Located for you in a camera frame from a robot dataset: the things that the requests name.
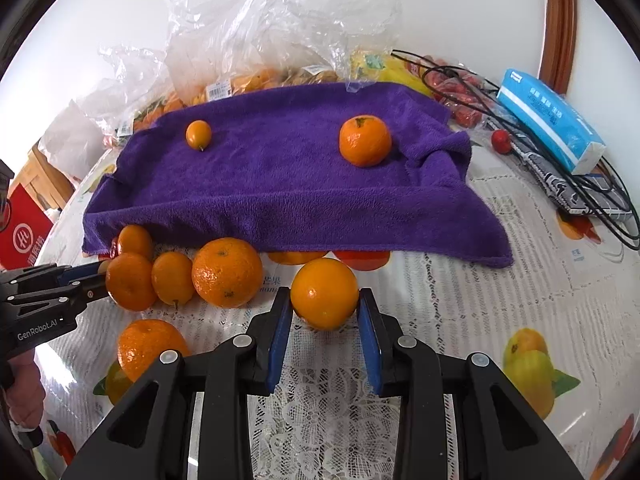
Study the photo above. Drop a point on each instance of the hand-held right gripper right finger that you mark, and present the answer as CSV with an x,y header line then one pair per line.
x,y
370,345

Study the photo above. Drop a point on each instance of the yellow packaged fruit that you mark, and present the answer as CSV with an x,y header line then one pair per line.
x,y
385,67

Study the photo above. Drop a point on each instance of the smooth round orange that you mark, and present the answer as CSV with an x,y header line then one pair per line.
x,y
324,294

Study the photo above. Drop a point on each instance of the clear bag of kumquats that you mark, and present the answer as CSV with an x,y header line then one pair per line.
x,y
250,80

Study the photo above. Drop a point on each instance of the mandarin with green stem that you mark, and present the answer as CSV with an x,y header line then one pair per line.
x,y
365,141

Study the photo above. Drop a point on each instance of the white plastic bag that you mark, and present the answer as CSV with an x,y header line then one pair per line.
x,y
70,135

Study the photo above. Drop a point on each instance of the clear bag of longans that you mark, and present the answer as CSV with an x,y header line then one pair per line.
x,y
315,76

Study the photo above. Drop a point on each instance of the large oval kumquat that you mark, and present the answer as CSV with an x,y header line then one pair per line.
x,y
172,278

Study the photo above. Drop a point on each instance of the red box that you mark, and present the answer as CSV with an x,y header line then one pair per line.
x,y
25,240

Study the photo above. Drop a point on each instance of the blue tissue pack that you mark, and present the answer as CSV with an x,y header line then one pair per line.
x,y
550,125

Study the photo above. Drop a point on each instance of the small mandarin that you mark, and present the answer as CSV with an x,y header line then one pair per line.
x,y
131,280
145,347
135,241

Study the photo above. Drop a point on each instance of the purple towel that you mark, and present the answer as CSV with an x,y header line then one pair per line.
x,y
300,195

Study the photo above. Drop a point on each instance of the black and white patterned case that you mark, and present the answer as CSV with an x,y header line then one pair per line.
x,y
550,180

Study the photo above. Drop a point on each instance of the person's left hand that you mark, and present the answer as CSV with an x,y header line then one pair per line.
x,y
22,390

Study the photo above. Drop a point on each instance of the large rough-skinned orange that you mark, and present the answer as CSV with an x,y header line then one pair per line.
x,y
227,272

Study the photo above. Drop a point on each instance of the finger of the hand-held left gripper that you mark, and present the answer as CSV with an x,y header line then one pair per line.
x,y
75,274
85,294

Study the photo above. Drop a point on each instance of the wooden chair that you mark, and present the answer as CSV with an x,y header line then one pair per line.
x,y
40,180

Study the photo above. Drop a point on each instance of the brown wooden frame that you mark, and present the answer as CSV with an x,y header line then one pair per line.
x,y
560,20

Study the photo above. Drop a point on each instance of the small oval kumquat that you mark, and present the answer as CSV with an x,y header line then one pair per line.
x,y
198,134

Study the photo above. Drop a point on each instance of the bag of cherry tomatoes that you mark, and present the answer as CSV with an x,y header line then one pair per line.
x,y
460,102

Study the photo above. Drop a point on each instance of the clear bag of mandarins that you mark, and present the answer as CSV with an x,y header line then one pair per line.
x,y
150,110

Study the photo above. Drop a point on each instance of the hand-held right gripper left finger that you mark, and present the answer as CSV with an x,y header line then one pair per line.
x,y
280,340

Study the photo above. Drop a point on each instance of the red cherry tomato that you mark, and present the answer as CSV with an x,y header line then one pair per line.
x,y
501,141

